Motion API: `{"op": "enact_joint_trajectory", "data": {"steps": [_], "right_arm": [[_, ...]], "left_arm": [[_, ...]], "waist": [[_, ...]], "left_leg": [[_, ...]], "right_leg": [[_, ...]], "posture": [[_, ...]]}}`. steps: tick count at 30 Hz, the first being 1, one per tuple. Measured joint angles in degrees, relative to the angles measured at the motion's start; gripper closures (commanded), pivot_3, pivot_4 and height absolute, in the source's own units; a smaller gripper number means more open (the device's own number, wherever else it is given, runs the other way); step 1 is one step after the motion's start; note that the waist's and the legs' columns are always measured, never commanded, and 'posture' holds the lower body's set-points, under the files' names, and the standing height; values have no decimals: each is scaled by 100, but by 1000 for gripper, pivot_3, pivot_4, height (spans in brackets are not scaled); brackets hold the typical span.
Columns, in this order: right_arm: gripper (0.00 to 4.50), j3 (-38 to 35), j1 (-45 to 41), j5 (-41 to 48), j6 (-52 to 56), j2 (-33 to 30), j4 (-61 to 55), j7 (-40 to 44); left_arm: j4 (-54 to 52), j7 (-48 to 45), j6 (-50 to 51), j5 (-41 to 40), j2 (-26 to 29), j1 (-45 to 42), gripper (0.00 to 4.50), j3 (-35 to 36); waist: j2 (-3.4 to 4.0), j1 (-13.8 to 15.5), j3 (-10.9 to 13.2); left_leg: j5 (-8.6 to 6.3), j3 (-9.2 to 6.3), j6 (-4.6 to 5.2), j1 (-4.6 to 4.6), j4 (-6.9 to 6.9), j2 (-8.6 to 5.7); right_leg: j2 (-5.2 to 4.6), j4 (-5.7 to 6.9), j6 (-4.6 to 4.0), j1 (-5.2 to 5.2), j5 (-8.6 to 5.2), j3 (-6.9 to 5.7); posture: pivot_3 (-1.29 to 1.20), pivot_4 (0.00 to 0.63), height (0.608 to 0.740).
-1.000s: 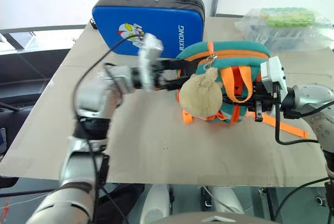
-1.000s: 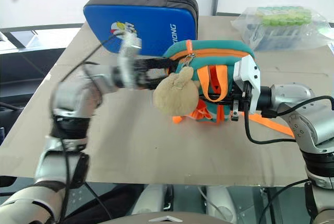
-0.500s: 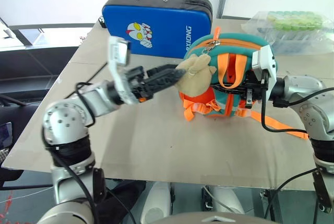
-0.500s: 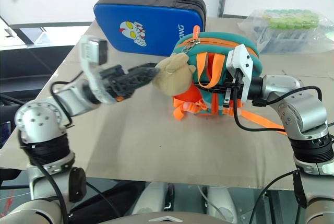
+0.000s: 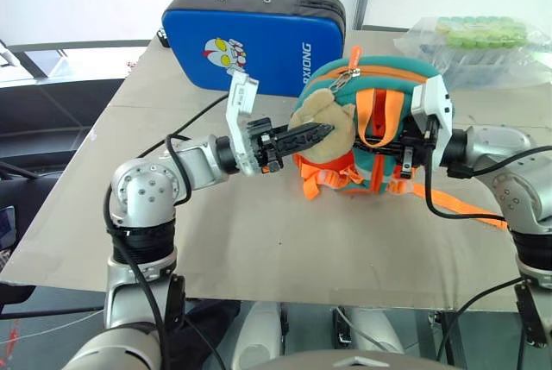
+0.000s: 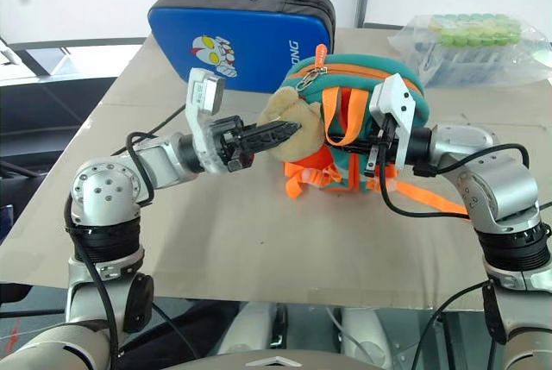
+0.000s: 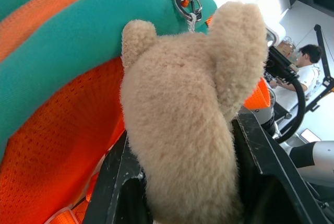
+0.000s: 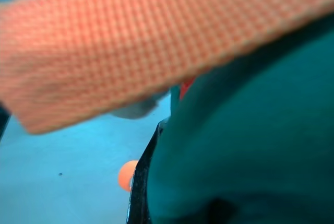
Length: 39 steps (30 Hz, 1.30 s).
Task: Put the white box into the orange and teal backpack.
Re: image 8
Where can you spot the white box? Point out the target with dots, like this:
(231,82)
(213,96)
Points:
(138,107)

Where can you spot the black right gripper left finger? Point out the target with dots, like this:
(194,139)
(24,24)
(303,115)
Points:
(3,119)

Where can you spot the small orange round object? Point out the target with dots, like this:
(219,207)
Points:
(126,175)

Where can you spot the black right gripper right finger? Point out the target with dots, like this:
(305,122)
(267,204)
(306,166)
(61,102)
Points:
(141,182)

